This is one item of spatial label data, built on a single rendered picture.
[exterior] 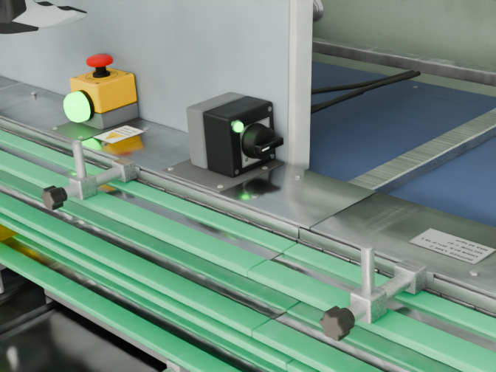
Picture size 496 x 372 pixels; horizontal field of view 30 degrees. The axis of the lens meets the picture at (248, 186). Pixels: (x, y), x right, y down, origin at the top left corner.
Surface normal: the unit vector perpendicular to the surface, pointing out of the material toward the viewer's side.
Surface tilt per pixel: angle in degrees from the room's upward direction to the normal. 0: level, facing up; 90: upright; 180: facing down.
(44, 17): 83
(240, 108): 90
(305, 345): 90
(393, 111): 90
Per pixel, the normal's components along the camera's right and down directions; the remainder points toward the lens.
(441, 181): -0.07, -0.92
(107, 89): 0.70, 0.24
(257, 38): -0.71, 0.33
